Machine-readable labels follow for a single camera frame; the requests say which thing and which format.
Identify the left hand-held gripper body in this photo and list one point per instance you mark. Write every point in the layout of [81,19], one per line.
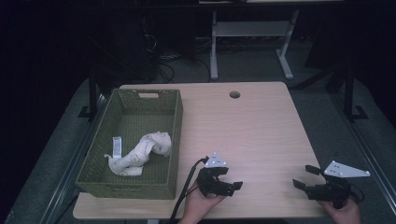
[211,186]

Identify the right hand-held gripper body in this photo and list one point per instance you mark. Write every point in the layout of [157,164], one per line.
[333,191]

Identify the white printed towel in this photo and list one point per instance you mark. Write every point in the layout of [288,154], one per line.
[137,157]

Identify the green woven basket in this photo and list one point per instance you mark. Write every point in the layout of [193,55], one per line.
[137,118]

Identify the person's left hand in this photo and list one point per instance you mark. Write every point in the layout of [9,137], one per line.
[197,208]

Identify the person's right hand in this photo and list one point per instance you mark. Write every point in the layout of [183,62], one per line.
[345,214]

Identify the black metal stand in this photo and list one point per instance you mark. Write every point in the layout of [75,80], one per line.
[92,99]
[349,93]

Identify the aluminium floor rail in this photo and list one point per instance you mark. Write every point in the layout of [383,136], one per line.
[373,161]
[62,186]

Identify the white metal desk frame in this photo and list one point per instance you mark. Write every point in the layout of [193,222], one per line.
[252,29]

